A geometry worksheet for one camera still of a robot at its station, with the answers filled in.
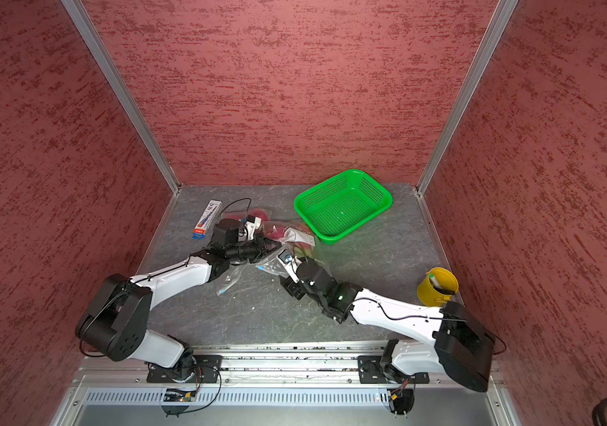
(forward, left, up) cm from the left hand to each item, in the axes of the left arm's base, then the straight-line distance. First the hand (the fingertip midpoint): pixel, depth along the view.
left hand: (281, 248), depth 84 cm
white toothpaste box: (+21, +33, -12) cm, 42 cm away
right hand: (-8, -3, -1) cm, 9 cm away
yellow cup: (-10, -50, -6) cm, 52 cm away
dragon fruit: (+9, +3, -3) cm, 10 cm away
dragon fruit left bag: (+20, +11, -6) cm, 23 cm away
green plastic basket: (+30, -21, -14) cm, 39 cm away
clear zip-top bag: (+3, -4, +1) cm, 5 cm away
